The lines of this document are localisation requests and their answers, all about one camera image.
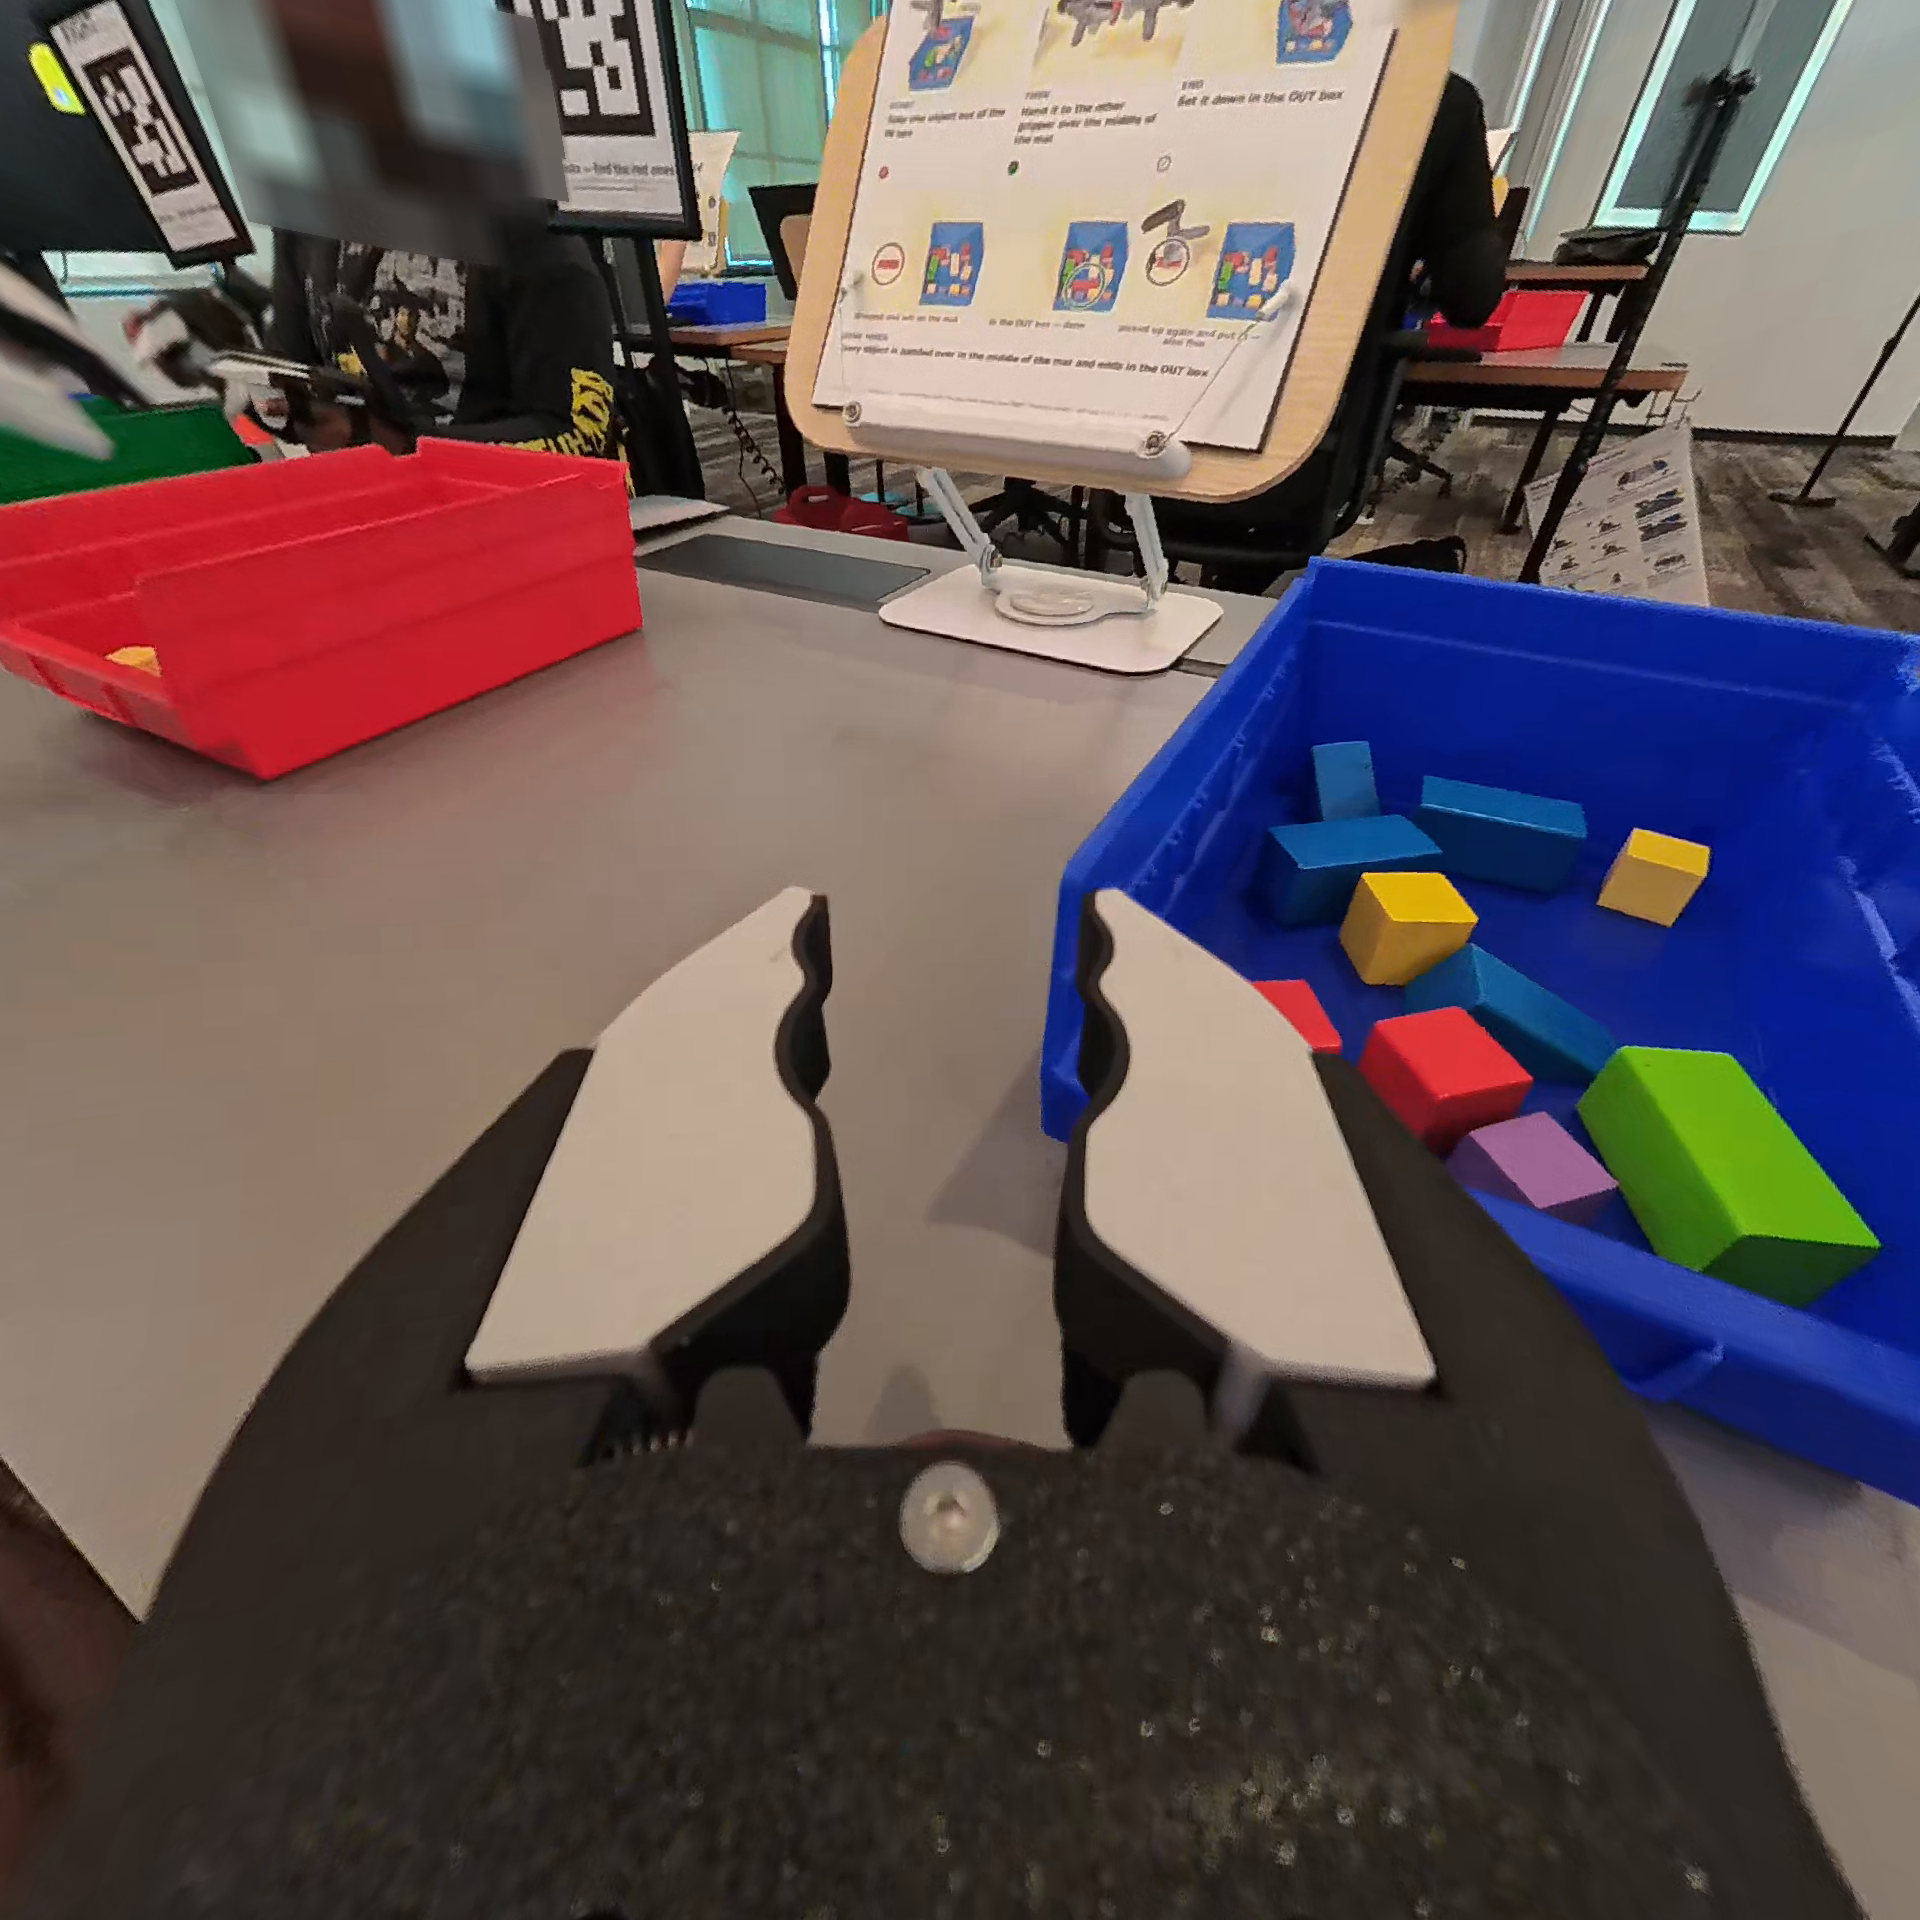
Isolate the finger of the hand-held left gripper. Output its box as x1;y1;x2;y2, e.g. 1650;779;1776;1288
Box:
0;295;128;471

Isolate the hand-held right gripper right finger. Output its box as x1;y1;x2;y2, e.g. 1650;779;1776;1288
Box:
1052;889;1439;1417

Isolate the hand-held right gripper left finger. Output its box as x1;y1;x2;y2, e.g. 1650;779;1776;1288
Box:
466;889;851;1417

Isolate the red plastic bin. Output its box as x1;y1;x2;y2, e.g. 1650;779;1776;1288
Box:
0;436;647;783

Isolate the pile of coloured wooden blocks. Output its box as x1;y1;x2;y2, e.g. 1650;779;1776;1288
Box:
1252;735;1888;1309

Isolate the grey desk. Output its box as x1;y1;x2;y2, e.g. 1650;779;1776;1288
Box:
0;496;1920;1920

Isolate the green plastic bin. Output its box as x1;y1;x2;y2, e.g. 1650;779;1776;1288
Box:
0;397;260;509

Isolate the large tag board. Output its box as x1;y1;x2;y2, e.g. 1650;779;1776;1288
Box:
32;0;260;272

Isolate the black framed text board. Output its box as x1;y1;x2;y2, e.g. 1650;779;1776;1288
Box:
495;0;710;245

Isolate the white floor sign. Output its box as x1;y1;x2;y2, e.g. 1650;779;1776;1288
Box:
1527;419;1715;608

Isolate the black tripod stand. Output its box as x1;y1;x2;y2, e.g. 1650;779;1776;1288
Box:
1512;67;1760;590

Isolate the instruction sheet board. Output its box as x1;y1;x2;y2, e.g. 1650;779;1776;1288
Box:
784;0;1466;504

